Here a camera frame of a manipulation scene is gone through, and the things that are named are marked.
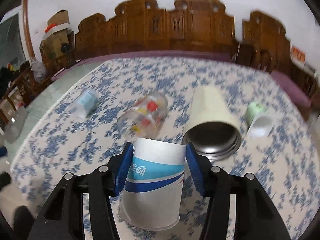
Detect purple seat cushion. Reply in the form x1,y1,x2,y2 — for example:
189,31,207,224
271,70,311,108

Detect clear glass flower-printed mug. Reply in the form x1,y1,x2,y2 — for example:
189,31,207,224
117,90,168,141

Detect white blue paper cup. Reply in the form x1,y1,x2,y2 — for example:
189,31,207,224
118,138,185,231

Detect green white yogurt cup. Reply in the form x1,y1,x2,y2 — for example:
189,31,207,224
245,102,273,138

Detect carved wooden sofa bench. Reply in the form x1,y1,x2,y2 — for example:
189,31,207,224
75,0,238,60

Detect cream steel-lined tumbler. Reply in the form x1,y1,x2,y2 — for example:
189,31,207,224
182,86,242,161

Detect carved wooden armchair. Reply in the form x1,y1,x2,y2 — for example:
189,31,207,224
235,10,296,73

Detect red gold sign plaque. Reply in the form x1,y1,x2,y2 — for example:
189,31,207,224
291,46,305,65

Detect clear plastic bag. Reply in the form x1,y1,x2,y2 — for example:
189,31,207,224
30,57,48,83

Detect blue floral tablecloth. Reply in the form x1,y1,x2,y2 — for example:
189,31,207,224
10,57,319,239

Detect stacked cardboard boxes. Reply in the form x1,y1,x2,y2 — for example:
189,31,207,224
40,9,72,64

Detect small blue-label plastic cup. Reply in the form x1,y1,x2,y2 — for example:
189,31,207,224
68,89,99,118

